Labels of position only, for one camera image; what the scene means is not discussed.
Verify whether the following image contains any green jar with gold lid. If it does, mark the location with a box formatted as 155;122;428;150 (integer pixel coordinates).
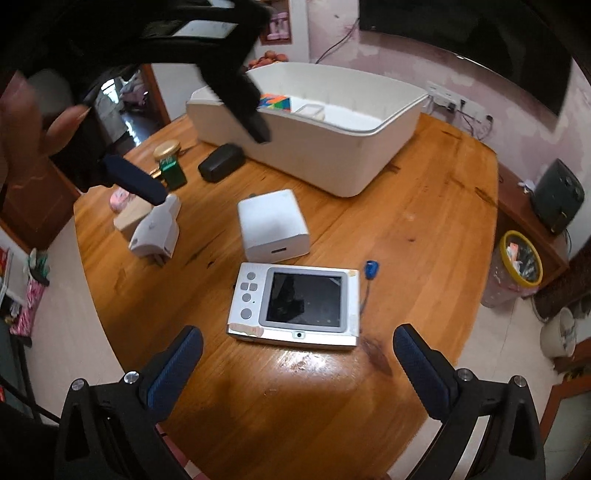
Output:
153;140;187;189

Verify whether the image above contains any wooden side cabinet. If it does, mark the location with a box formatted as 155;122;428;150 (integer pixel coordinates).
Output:
497;161;571;289

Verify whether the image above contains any blue tag with cord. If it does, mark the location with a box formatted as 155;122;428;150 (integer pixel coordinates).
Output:
359;260;380;315

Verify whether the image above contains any black flat television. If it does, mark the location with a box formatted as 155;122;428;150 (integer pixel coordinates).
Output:
359;0;574;116

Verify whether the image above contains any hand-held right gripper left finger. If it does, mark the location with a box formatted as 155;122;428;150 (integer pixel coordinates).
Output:
53;324;205;480

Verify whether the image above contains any pink patterned box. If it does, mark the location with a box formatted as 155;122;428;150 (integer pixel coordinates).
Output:
8;271;50;339

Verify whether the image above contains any white plastic storage bin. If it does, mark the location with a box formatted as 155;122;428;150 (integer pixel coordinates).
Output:
186;62;430;198

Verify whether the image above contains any silver device with screen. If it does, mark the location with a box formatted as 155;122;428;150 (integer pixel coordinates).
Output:
226;261;361;352

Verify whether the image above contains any white cube box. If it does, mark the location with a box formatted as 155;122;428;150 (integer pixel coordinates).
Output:
237;189;311;264

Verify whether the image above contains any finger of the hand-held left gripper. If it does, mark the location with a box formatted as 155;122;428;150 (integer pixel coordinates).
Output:
196;62;271;144
78;154;168;205

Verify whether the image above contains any pile of red fruit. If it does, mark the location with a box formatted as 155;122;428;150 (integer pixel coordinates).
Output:
248;50;290;71

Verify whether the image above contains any person's left hand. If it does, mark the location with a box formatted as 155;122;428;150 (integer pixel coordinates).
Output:
0;74;91;185

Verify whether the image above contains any light wooden block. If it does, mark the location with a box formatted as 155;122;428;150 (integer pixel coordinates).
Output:
113;196;154;242

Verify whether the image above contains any trash bin with yellow rim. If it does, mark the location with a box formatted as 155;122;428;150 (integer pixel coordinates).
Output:
479;229;544;309

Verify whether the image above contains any white wall shelf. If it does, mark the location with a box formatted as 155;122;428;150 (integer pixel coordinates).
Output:
259;0;295;46

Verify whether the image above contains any wooden door frame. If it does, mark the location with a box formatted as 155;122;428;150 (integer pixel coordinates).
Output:
137;62;172;126

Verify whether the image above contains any black hard case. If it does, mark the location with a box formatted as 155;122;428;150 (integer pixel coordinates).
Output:
198;143;246;184

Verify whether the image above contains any white plastic bucket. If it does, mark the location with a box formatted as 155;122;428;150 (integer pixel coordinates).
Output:
540;306;579;359

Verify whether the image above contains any black television cable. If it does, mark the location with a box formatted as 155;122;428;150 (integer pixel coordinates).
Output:
316;17;362;64

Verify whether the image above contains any white plug adapter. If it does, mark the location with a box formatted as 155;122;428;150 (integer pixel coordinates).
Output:
128;193;181;268

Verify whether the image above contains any small pink round object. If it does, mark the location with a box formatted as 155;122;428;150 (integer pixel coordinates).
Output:
109;188;136;213

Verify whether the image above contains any multicoloured puzzle cube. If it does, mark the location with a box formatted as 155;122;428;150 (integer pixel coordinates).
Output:
259;93;293;112

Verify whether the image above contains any white wall power strip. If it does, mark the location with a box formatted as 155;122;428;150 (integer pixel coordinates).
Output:
424;80;491;121

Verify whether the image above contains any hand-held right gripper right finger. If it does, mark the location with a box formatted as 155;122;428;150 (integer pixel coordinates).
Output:
392;323;549;480

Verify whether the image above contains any pink item in shelf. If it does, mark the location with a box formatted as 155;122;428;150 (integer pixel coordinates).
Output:
269;12;291;42

